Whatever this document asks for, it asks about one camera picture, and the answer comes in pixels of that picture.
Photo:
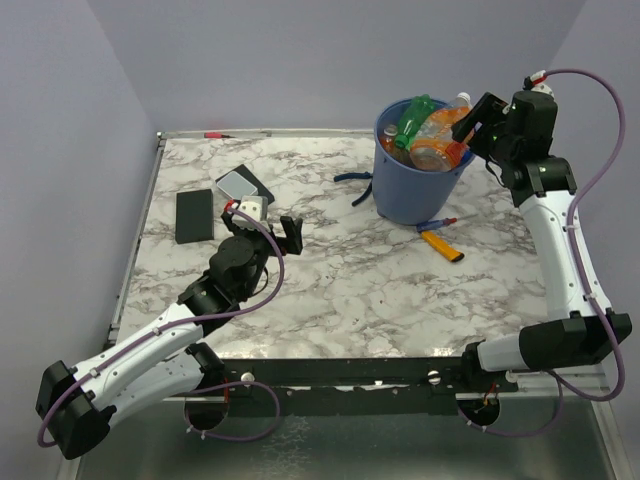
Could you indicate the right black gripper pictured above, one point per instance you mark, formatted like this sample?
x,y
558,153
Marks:
x,y
489,110

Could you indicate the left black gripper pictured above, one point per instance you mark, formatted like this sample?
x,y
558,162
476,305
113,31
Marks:
x,y
291,243

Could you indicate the crushed orange label bottle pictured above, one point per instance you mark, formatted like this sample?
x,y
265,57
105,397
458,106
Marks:
x,y
433,148

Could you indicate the green bear shaped bottle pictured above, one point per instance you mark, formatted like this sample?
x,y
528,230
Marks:
x,y
420,108

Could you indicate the blue plastic bin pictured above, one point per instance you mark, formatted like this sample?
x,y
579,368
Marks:
x,y
402,194

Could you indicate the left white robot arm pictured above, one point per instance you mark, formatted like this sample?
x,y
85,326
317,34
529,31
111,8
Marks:
x,y
78,405

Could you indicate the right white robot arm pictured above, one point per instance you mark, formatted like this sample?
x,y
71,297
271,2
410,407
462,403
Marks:
x,y
582,327

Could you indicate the black flat box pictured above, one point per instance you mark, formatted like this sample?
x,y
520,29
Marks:
x,y
248,174

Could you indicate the white grey router box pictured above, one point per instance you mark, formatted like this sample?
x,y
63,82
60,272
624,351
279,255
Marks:
x,y
235,186

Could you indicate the black foam block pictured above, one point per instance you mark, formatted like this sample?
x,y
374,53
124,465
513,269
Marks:
x,y
194,216

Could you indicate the orange utility knife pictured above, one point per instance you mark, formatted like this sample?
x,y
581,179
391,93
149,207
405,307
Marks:
x,y
443,248

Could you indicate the red marker pen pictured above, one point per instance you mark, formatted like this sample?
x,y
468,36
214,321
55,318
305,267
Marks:
x,y
216,135

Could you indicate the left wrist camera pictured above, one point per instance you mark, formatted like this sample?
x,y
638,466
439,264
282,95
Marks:
x,y
255,207

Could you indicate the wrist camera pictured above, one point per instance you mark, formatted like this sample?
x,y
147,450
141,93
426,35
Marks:
x,y
537,82
255,207

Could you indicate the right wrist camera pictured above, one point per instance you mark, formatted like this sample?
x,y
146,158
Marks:
x,y
537,82

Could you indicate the blue handled screwdriver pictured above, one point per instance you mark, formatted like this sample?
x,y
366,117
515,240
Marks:
x,y
440,223

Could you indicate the black mounting rail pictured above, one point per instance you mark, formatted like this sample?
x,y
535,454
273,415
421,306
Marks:
x,y
371,386

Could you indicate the aluminium frame rail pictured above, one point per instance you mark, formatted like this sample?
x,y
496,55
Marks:
x,y
588,379

